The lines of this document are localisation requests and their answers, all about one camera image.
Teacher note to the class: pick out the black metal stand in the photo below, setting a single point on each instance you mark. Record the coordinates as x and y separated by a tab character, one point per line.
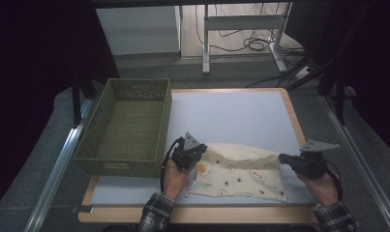
76	103
340	103

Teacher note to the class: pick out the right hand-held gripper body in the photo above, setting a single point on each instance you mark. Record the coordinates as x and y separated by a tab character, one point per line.
310	164

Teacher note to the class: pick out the green woven basket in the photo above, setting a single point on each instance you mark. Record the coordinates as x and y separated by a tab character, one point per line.
128	129

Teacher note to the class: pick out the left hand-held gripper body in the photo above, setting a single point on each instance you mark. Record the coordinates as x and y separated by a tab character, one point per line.
186	153

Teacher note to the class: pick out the person's left hand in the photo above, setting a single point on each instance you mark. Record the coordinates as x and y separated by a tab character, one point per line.
174	180

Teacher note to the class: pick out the white cabinet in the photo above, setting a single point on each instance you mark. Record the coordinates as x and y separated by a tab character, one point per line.
137	30

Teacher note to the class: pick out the grey metal desk frame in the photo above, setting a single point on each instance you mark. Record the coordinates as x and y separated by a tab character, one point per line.
241	22

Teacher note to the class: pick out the dark curtain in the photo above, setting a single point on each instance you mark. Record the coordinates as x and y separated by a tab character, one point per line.
373	64
31	80

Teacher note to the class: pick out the person's right hand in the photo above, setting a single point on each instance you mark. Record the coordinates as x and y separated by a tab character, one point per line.
321	190

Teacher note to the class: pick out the white power strip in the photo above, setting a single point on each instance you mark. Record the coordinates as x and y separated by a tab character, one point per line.
303	73

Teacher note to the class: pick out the aluminium rail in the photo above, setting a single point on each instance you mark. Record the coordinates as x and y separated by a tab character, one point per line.
360	161
58	167

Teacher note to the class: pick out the cream printed cloth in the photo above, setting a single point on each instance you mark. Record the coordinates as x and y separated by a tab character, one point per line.
237	175

